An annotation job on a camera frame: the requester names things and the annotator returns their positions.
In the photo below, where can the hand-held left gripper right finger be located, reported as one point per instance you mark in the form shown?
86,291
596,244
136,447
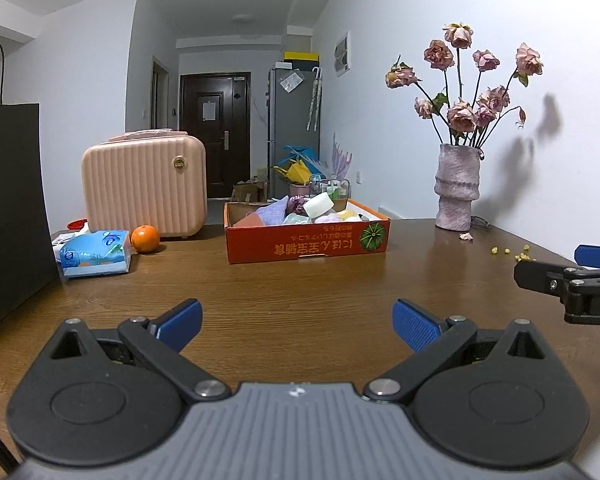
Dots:
415,325

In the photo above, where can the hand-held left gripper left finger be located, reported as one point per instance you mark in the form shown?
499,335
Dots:
182,325

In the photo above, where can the white brown yellow plush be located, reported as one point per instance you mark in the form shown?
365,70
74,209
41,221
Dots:
346,215

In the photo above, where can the orange cardboard box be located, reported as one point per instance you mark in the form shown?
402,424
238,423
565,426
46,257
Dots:
305,245

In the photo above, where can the lavender plush item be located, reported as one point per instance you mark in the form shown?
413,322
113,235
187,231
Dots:
272,212

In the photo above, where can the white roll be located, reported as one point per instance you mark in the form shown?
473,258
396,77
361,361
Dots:
317,204

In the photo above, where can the purple shiny pouch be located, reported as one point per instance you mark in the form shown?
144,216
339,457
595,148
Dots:
296,205

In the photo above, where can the pale pink soft item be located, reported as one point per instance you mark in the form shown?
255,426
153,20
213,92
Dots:
326,218

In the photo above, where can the scattered yellow crumbs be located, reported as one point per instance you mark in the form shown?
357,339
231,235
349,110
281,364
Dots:
522,255

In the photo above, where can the orange fruit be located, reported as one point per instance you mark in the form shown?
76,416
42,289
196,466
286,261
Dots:
145,239

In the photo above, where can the light blue tissue pack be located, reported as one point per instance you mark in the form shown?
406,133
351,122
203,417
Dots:
97,255

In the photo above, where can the mauve textured vase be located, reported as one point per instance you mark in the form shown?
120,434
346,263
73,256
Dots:
457,190

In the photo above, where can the pink ribbed suitcase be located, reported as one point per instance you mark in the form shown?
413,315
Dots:
140,190

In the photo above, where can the red bucket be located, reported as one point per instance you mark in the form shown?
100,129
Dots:
76,224

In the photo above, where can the brown cardboard box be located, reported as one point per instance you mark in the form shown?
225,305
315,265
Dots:
247,192

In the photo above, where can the metal trolley cart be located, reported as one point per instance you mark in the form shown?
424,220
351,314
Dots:
337,187

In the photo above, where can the pink bucket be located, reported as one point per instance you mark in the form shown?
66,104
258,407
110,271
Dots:
299,190

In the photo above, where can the purple decorative plant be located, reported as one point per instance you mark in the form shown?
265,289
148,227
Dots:
341,157

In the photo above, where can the bouquet of dried roses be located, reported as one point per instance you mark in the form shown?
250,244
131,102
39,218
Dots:
462,110

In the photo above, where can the yellow bag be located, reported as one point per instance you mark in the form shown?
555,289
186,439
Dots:
297,172

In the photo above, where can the dark brown entrance door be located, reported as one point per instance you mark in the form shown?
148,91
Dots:
215,135

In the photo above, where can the blue folding stool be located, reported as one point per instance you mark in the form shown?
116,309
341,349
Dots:
300,152

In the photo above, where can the black paper bag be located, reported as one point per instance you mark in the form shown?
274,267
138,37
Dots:
10,210

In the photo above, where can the white paper notice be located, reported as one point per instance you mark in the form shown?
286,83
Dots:
209,111

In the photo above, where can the grey refrigerator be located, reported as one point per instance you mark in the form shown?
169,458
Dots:
287,125

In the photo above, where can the white folded umbrella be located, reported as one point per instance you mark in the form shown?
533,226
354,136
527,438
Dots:
315,100

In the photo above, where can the clear plastic bag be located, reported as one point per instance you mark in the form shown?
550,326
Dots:
291,81

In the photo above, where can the white electrical panel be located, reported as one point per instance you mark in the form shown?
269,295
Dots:
342,54

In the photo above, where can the yellow flat box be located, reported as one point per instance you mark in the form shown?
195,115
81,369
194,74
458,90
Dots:
301,56

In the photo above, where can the side doorway frame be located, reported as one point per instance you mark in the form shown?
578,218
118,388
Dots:
159,95

